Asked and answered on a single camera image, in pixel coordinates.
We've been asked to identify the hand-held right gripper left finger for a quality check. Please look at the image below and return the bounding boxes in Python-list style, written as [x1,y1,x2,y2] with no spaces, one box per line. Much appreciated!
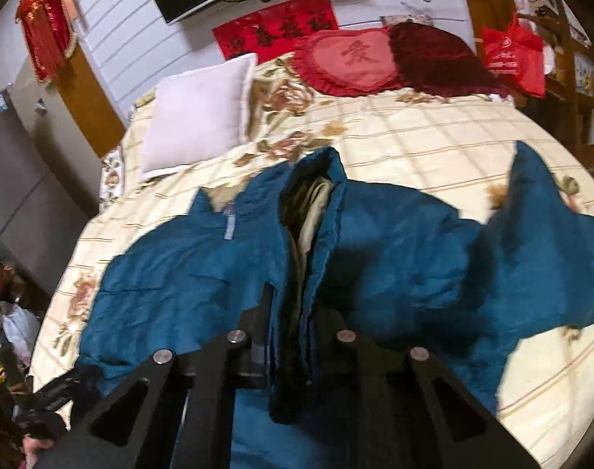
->
[33,282,274,469]

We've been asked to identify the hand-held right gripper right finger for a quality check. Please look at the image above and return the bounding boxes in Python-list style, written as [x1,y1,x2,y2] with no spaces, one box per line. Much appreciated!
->
[320,309,538,469]

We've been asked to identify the blue padded jacket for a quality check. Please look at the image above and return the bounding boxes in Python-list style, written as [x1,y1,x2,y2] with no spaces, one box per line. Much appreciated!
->
[75,141,594,469]

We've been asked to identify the person's left hand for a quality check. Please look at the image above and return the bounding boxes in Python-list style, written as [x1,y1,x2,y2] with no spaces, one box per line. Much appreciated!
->
[21,434,57,461]

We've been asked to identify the white plastic bag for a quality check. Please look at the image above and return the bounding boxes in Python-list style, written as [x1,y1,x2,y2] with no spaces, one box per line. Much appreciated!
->
[0,303,41,353]

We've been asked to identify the cream floral bed blanket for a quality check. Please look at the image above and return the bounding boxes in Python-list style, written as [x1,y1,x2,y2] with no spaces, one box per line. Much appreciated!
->
[28,51,594,469]

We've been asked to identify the white pillow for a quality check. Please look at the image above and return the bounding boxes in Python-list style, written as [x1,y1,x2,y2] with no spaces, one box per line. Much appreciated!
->
[139,52,259,181]

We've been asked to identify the grey refrigerator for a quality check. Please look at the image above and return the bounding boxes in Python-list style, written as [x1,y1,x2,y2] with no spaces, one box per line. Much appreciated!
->
[0,83,102,299]

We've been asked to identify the red heart-shaped cushion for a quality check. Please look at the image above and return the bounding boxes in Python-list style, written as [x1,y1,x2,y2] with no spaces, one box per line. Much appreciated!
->
[291,27,400,97]

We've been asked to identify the dark red velvet cushion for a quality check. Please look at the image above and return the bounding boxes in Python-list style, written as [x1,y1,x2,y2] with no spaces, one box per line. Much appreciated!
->
[389,22,510,98]

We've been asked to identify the red plastic bag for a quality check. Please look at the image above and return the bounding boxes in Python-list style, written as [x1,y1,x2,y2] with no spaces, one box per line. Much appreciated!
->
[480,14,546,98]

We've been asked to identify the wooden shelf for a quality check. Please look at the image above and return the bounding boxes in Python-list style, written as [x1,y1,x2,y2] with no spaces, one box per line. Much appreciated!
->
[514,0,594,167]

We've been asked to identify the red tasselled hanging banner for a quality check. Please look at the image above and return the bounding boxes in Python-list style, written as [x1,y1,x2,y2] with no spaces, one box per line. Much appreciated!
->
[14,0,79,84]

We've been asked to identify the red paper wall banner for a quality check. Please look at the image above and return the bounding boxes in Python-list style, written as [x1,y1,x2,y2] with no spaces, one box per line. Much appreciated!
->
[213,0,340,62]

